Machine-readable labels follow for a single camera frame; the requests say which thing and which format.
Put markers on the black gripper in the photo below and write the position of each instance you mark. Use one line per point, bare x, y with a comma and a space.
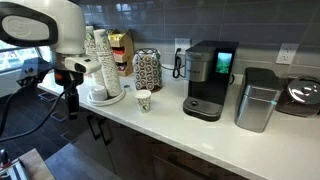
71, 80

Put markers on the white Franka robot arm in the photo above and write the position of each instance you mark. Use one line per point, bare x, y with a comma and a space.
66, 26

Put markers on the white cup lid stack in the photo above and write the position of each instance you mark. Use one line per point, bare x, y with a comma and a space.
98, 93

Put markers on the patterned paper cup stack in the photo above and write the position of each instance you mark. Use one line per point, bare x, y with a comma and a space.
90, 43
110, 66

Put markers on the black coffee maker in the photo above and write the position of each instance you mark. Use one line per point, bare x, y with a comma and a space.
206, 93

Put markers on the white round tray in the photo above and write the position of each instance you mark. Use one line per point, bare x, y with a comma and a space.
115, 98

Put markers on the black mounted device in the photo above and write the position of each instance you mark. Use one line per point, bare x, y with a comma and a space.
33, 71

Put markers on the red packets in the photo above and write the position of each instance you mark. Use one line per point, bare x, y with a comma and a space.
119, 51

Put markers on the window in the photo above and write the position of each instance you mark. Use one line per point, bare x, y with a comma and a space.
16, 58

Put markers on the dark wooden lower cabinet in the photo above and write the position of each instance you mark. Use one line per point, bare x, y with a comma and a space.
133, 150

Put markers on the yellow packets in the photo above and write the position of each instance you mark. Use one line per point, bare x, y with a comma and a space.
116, 40

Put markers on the wooden tiered organizer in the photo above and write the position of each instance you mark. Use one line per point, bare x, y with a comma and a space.
128, 43

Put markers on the stainless steel canister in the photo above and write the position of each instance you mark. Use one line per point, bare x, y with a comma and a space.
256, 103

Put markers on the dark container with glass lid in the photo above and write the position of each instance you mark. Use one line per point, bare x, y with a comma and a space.
300, 96

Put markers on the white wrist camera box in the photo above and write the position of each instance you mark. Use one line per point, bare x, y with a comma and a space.
83, 64

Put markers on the aluminium frame rail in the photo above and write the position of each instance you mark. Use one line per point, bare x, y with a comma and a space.
13, 170

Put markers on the white wall outlet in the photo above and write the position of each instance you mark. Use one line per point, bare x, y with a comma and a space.
286, 53
184, 43

